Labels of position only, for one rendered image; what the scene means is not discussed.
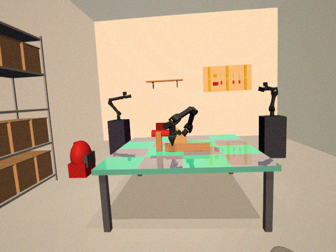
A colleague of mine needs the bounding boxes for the wooden board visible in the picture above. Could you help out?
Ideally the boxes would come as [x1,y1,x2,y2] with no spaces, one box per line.
[163,142,210,152]

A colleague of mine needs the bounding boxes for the brown wooden post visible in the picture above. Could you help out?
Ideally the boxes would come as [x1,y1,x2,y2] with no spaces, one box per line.
[155,131,162,152]

